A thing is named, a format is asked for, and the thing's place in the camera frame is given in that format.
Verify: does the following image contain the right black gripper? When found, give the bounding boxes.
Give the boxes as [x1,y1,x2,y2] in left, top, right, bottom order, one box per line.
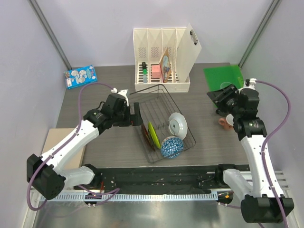
[207,84,242,117]

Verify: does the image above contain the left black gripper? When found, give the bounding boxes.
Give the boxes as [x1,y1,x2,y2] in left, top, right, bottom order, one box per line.
[113,103,143,127]

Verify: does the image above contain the yellow-green plate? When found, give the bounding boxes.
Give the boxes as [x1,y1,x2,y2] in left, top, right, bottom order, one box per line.
[148,122,161,149]

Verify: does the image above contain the pink mug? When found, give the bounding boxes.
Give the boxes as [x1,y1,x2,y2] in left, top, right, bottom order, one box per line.
[218,114,234,130]

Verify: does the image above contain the white plate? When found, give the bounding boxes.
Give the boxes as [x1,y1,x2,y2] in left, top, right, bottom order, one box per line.
[168,112,188,140]

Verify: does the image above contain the grey mug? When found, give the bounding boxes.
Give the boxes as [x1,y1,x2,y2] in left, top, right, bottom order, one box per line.
[215,108,227,116]

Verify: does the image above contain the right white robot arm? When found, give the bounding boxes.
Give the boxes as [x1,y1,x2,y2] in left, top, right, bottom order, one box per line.
[207,84,294,226]

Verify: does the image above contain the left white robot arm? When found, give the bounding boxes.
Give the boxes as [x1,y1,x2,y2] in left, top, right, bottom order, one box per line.
[27,90,143,200]

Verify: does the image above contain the dark red plate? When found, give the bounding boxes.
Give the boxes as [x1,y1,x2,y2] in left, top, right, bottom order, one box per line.
[141,123,155,151]

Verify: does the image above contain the green plastic folder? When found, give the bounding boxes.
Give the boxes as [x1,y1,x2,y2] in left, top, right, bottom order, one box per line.
[203,65,244,91]

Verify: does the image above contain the small bottles in organizer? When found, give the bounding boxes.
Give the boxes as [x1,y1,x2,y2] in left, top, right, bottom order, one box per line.
[142,62,148,83]

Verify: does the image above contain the pink box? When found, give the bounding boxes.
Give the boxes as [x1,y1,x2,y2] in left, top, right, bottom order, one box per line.
[151,64,162,78]

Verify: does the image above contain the blue patterned bowl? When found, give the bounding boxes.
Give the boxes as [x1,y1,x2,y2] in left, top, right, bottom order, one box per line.
[161,136,184,159]

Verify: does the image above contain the picture book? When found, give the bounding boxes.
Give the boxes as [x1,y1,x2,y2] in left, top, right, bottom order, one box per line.
[159,47,172,83]

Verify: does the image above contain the white clipboard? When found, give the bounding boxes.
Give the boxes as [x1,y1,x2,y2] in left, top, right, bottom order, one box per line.
[175,23,202,83]

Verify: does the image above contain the white file organizer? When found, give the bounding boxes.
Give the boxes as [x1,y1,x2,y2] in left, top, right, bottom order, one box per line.
[133,27,190,93]

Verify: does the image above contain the blue picture box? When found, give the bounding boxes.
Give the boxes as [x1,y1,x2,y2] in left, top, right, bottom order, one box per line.
[64,65,98,89]

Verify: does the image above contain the beige wooden board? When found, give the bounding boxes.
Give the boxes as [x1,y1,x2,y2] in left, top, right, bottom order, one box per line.
[42,128,86,170]

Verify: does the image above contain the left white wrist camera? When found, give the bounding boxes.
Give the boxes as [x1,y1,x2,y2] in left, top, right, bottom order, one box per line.
[111,87,130,106]

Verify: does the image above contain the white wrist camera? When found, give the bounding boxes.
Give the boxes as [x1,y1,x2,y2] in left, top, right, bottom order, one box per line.
[244,78,257,90]
[111,87,130,106]

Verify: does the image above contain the black wire dish rack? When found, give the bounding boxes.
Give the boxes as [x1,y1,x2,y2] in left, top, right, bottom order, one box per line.
[129,84,196,163]

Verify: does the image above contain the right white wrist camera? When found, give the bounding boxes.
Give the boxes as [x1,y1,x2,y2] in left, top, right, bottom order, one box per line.
[244,78,257,90]

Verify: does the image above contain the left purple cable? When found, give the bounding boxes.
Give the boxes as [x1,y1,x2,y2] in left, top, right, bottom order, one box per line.
[26,82,121,211]

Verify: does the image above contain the purple cable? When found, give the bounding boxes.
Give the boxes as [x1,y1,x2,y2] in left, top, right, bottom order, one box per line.
[218,79,292,228]
[26,82,121,211]

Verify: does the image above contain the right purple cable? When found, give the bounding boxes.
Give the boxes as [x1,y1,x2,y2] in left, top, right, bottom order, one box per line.
[218,79,292,228]

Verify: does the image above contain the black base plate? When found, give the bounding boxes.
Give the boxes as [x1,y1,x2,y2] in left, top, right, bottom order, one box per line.
[83,164,249,195]

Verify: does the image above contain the perforated metal rail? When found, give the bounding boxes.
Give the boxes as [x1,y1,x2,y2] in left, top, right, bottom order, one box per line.
[50,191,218,203]

